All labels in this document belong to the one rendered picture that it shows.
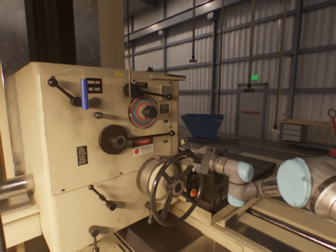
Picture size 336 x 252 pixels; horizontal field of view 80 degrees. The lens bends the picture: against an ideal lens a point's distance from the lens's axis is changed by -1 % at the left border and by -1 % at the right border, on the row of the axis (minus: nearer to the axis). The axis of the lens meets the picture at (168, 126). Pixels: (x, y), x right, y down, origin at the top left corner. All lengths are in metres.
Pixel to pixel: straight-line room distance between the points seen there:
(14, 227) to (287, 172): 1.22
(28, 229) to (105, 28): 1.42
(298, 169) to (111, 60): 1.51
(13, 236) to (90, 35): 1.32
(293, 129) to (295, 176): 6.94
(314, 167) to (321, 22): 8.03
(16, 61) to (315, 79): 7.91
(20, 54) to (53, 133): 0.76
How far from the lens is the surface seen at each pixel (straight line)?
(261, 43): 9.01
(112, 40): 1.79
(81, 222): 1.10
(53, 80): 0.87
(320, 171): 0.59
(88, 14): 1.76
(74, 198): 1.03
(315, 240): 2.03
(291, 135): 7.57
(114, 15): 1.86
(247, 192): 0.95
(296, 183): 0.58
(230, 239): 1.78
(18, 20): 1.61
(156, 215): 0.99
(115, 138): 0.94
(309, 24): 8.58
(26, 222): 1.34
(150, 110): 1.00
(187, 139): 1.30
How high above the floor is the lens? 1.76
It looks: 9 degrees down
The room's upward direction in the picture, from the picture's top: straight up
